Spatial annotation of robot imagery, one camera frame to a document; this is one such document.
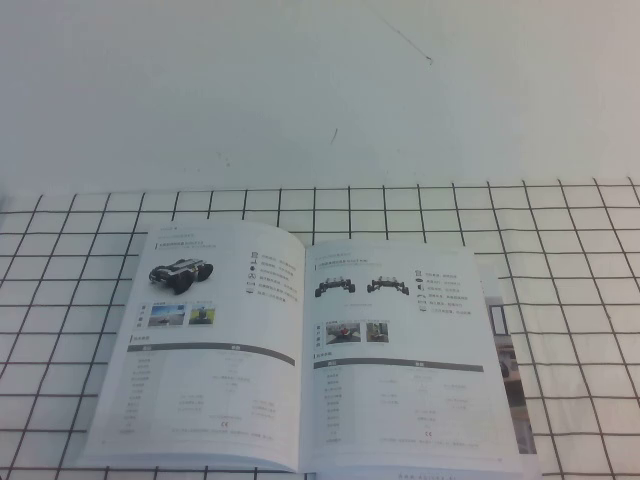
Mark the white product catalogue book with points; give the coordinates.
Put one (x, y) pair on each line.
(250, 350)

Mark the white black-grid checkered cloth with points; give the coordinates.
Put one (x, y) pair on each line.
(575, 250)

